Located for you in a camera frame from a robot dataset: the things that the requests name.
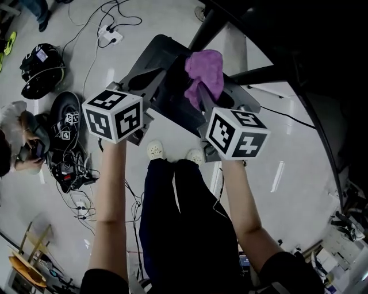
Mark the person's legs in dark trousers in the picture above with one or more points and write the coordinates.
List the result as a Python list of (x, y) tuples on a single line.
[(187, 229)]

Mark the person's right white shoe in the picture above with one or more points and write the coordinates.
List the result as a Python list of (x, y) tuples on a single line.
[(195, 156)]

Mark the idle hand-held gripper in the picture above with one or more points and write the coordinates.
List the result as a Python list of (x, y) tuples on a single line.
[(65, 135), (72, 118)]

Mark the wooden stool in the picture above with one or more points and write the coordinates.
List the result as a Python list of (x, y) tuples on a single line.
[(31, 258)]

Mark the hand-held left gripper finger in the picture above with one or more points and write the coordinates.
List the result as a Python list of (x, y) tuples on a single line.
[(161, 83), (143, 73)]

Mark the purple cloth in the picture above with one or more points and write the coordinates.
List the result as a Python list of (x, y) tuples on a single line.
[(207, 69)]

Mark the person's white shoe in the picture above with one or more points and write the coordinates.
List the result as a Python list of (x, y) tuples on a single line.
[(156, 149), (195, 156)]

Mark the person's left white shoe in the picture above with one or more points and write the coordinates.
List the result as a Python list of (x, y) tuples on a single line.
[(156, 149)]

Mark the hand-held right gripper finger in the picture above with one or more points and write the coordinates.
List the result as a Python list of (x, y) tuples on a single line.
[(244, 99), (206, 100)]

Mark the black device with screen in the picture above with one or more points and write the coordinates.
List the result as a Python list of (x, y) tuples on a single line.
[(244, 262)]

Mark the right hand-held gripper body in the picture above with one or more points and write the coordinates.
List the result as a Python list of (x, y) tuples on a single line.
[(235, 135)]

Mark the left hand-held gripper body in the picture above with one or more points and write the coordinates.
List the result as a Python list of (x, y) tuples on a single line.
[(112, 117)]

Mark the cluttered white shelf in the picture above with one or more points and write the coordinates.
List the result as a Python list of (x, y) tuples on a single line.
[(339, 244)]

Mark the black open dome case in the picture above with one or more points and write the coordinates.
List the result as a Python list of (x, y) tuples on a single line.
[(64, 103)]

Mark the person's left forearm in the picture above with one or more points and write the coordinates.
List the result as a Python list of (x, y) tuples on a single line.
[(110, 186)]

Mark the black dome backpack with screen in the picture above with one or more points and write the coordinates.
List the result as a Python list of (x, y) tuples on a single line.
[(40, 71)]

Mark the person's right forearm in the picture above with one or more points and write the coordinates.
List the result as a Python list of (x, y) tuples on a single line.
[(241, 201)]

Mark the white power strip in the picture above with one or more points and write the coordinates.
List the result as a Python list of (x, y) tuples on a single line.
[(110, 34), (82, 209)]

